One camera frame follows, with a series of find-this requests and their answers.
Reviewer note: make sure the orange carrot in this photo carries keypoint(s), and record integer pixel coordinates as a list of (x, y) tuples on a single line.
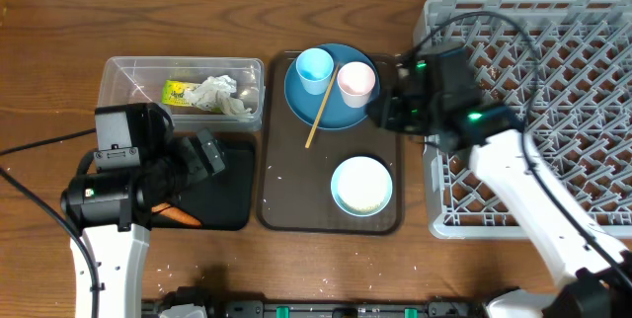
[(176, 214)]

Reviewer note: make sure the clear plastic bin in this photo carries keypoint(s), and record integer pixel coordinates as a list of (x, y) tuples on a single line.
[(140, 79)]

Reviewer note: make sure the wooden chopstick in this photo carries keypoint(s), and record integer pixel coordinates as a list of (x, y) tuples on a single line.
[(322, 107)]

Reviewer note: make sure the black tray bin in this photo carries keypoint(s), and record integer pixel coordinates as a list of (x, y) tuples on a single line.
[(223, 201)]

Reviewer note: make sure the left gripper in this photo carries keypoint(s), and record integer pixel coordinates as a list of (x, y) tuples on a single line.
[(197, 168)]

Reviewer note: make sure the grey dishwasher rack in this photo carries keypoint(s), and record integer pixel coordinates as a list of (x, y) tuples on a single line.
[(566, 65)]

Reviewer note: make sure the pink cup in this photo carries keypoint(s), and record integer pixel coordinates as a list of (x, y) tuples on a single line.
[(356, 81)]

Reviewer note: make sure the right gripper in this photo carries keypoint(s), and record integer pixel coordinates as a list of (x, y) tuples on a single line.
[(387, 118)]

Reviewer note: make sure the light blue bowl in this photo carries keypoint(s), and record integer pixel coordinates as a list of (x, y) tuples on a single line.
[(361, 186)]

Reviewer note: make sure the white tissue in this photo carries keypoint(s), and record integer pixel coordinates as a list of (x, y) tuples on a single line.
[(216, 93)]

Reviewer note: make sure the foil snack wrapper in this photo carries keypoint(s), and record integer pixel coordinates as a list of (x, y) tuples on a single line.
[(174, 93)]

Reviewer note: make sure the brown serving tray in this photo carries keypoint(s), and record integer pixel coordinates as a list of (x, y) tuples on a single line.
[(294, 192)]

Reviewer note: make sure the light blue cup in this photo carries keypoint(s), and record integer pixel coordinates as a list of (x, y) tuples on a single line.
[(315, 67)]

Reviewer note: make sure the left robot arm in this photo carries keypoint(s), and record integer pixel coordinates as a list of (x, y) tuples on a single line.
[(109, 284)]

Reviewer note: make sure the dark blue plate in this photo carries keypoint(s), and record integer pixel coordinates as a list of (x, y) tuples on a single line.
[(337, 114)]

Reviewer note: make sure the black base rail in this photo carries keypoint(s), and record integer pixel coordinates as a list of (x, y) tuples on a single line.
[(190, 301)]

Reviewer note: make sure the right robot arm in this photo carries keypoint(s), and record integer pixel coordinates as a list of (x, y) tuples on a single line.
[(591, 269)]

